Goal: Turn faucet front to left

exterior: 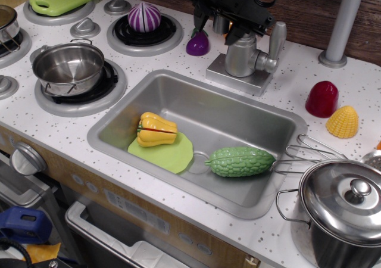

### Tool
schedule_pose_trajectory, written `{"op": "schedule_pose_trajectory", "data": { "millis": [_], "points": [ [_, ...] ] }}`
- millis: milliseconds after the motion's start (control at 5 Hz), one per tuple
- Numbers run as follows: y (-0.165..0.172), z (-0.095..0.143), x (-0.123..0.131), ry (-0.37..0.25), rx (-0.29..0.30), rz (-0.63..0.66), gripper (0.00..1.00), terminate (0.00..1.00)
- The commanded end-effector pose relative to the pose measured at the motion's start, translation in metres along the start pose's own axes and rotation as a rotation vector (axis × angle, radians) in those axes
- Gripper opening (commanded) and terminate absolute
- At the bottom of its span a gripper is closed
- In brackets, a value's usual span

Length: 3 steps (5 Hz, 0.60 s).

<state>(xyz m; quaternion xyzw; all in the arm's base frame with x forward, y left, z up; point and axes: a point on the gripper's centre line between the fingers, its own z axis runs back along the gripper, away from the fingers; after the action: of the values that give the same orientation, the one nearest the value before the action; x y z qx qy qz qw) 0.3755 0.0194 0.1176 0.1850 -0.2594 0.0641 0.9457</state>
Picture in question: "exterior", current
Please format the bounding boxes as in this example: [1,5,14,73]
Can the rear stove burner ring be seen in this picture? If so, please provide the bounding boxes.
[106,13,184,57]

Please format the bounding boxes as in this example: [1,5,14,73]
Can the blue clamp tool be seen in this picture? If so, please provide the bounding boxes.
[1,206,52,244]

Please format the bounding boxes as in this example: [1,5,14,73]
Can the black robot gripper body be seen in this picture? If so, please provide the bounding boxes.
[190,0,276,36]

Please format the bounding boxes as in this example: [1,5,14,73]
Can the grey stove knob rear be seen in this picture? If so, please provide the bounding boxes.
[104,0,132,15]

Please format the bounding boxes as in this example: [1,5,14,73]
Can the green toy bitter gourd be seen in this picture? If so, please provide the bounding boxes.
[204,147,276,177]

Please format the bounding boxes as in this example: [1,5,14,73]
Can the grey stove knob left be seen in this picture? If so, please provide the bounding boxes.
[0,75,18,100]

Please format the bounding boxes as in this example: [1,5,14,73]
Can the steel pot at left edge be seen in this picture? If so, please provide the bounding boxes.
[1,5,20,52]

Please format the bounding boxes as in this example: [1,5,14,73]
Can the orange toy pumpkin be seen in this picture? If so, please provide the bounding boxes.
[223,21,233,38]

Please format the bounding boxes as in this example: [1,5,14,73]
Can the yellow toy bell pepper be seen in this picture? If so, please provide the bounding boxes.
[137,112,178,147]

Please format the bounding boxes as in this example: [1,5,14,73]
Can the steel pot with lid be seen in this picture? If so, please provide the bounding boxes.
[282,159,380,267]

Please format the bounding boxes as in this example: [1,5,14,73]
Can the small steel bowl pot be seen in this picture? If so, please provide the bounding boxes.
[32,39,105,96]

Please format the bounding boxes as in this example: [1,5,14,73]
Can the silver toy faucet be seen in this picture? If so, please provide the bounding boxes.
[206,21,287,96]

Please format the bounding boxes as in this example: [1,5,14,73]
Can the grey vertical post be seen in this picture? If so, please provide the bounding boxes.
[318,0,361,68]

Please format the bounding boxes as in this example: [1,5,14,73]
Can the light green toy plate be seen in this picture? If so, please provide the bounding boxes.
[127,133,193,174]

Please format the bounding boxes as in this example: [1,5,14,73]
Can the silver oven door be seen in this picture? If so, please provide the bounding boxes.
[65,201,206,267]

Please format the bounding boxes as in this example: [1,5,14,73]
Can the perforated steel strainer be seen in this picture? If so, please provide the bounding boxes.
[360,150,381,171]

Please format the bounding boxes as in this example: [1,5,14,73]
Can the red toy pepper half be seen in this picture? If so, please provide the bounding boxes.
[305,81,339,118]

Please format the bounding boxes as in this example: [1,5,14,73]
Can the purple toy eggplant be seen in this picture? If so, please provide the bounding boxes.
[186,28,210,57]

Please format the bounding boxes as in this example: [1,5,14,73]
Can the purple white toy onion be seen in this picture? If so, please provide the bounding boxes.
[127,2,161,33]

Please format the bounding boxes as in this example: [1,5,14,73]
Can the yellow toy corn piece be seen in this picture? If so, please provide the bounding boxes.
[326,105,358,139]

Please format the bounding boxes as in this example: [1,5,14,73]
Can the silver oven dial knob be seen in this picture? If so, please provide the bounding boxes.
[9,142,47,176]

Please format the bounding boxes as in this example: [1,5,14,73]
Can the stove burner ring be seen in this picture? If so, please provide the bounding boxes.
[106,13,184,57]
[34,59,128,117]

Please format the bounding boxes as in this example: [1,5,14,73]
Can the grey stove knob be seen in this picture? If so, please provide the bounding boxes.
[70,17,101,38]
[0,75,18,100]
[104,0,132,15]

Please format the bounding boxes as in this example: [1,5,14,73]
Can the grey stove knob middle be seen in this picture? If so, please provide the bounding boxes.
[70,17,101,38]

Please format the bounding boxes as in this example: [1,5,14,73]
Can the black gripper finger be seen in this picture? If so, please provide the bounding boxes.
[193,4,211,30]
[224,22,249,45]

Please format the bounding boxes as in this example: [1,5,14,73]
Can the front stove burner ring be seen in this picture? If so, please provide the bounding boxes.
[34,59,128,117]

